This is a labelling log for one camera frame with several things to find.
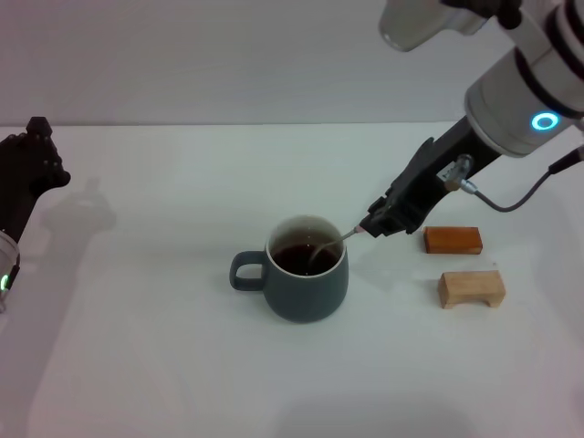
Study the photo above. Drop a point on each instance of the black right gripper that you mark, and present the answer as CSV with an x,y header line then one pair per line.
x,y
438,169

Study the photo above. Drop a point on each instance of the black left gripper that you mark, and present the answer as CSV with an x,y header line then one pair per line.
x,y
18,182

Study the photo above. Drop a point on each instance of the grey ceramic mug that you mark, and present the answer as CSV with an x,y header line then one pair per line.
x,y
305,296

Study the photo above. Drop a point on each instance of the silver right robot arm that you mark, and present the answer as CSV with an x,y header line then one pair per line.
x,y
511,100

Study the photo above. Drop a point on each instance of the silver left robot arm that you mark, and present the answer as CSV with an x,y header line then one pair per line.
x,y
5,264

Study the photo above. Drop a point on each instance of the orange brown wooden block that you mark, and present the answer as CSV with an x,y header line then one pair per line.
x,y
451,239

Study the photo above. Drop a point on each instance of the light wooden arch block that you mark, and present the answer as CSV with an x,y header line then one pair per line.
x,y
470,285

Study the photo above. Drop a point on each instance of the dark coffee liquid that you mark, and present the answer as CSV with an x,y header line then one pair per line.
x,y
292,262

